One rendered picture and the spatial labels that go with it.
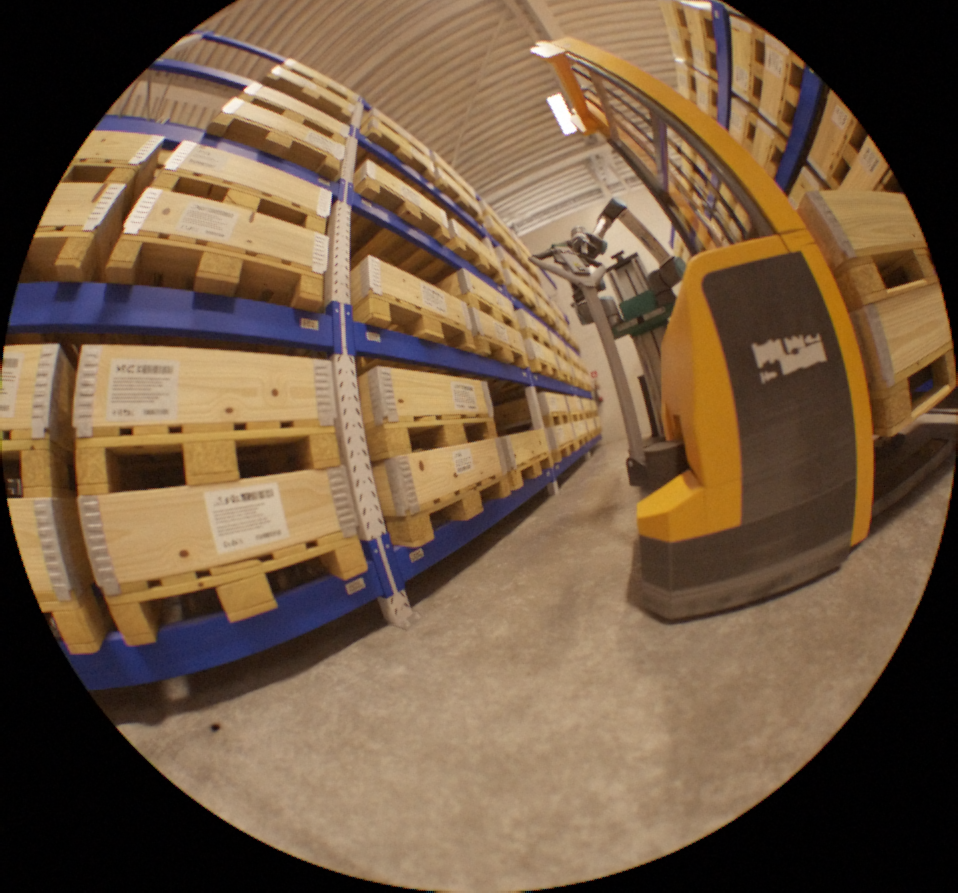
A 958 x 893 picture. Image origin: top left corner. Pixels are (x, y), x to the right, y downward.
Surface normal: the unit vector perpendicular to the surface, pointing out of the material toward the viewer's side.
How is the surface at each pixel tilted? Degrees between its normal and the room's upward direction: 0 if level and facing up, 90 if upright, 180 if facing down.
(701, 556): 90
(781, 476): 90
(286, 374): 90
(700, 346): 90
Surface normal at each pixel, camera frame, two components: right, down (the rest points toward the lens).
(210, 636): 0.82, -0.25
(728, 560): -0.52, 0.02
